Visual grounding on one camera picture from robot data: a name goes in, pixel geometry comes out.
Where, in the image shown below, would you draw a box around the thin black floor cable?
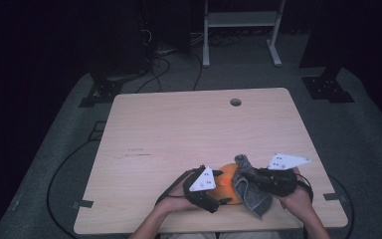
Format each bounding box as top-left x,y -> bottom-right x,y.
192,51 -> 204,92

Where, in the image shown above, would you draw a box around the person's left hand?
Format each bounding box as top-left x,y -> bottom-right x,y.
155,180 -> 200,215

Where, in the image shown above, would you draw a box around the person's right hand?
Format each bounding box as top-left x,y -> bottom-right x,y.
277,167 -> 314,214

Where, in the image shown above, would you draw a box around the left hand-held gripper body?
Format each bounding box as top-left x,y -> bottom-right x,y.
182,165 -> 222,214

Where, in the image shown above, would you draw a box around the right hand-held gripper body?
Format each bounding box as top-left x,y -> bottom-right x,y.
257,152 -> 312,197

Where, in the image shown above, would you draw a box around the black tape rectangle outline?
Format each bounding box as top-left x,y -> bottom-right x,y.
88,120 -> 107,142

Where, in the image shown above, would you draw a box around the orange plush toy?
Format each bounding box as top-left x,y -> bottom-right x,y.
212,162 -> 247,206

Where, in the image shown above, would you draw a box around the hand-held gripper black cable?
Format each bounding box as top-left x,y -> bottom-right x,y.
154,168 -> 197,205
297,172 -> 356,239

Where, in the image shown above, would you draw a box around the right hand-held gripper black cable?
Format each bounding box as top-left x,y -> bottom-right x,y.
297,172 -> 356,239

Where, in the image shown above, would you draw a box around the tangled black floor cables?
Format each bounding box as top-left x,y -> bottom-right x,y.
135,54 -> 172,94

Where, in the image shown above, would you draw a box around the grey cloth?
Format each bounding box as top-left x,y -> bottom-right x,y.
232,153 -> 274,220

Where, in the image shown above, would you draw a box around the white metal stand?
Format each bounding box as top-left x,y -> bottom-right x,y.
202,0 -> 287,69

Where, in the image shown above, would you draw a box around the left hand-held gripper black cable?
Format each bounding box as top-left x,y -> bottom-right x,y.
154,168 -> 197,205

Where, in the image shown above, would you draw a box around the long black floor cable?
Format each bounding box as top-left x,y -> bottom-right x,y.
46,138 -> 102,239

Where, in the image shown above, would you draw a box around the black stand base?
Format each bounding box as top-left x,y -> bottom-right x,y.
299,64 -> 356,104
78,71 -> 123,109

